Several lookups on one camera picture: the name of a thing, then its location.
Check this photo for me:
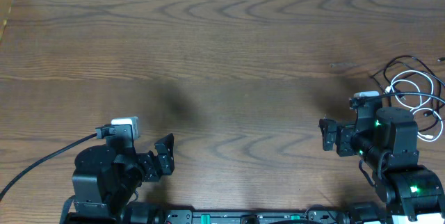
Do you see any white USB cable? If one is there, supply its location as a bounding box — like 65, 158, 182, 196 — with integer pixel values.
385, 70, 444, 143

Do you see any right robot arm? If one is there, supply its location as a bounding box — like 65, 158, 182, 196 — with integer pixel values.
318, 97, 444, 223

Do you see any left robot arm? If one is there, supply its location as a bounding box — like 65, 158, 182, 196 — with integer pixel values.
60, 118, 175, 224

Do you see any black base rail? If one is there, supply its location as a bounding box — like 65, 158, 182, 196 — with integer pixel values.
122, 202, 387, 224

